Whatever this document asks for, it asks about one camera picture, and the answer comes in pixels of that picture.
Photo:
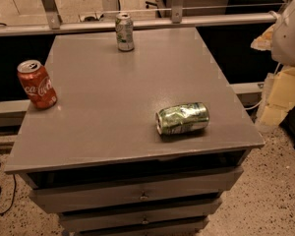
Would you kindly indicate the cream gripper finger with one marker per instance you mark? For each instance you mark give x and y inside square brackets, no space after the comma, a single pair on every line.
[264,41]
[278,98]

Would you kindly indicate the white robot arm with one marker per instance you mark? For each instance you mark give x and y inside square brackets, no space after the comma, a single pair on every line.
[283,37]

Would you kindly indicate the crushed green soda can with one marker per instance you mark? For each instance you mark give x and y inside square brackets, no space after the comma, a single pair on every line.
[181,119]

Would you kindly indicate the red coca-cola can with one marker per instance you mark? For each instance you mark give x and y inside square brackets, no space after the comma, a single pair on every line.
[37,84]

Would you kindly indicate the grey drawer cabinet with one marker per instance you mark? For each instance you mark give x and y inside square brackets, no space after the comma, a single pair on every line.
[102,130]

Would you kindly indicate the middle grey drawer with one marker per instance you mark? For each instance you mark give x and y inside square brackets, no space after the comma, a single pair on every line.
[138,214]

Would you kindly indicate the grey drawer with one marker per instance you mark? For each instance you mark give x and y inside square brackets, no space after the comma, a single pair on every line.
[190,224]
[90,196]
[138,214]

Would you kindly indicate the lower grey drawer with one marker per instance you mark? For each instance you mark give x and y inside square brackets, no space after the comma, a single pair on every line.
[190,224]

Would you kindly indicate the upper grey drawer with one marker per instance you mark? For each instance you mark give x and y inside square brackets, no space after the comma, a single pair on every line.
[90,196]

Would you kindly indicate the grey metal rail frame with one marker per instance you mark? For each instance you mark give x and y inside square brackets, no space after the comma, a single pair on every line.
[40,17]

